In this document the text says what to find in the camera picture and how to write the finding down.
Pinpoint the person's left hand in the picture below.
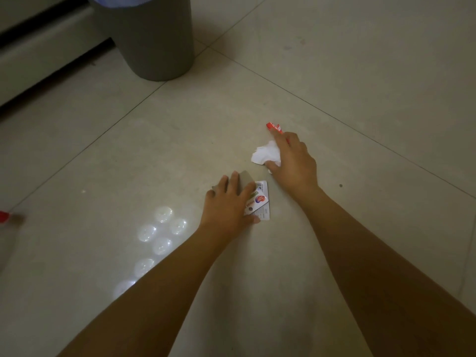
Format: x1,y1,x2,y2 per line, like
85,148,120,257
199,171,261,240

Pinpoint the person's right forearm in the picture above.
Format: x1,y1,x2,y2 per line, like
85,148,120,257
296,185,476,357

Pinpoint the person's right hand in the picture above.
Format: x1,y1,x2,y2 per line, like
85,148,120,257
264,128,319,199

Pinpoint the printed cardboard carton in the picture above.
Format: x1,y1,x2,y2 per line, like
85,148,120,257
211,170,270,222

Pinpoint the grey plastic trash bin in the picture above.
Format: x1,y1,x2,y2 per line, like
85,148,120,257
86,0,195,82

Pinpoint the white tissue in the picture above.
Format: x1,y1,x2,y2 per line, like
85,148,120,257
251,140,282,175

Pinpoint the person's left forearm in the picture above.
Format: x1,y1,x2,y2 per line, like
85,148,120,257
56,223,225,357

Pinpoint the white cabinet base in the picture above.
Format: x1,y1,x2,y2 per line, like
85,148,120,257
0,0,114,110

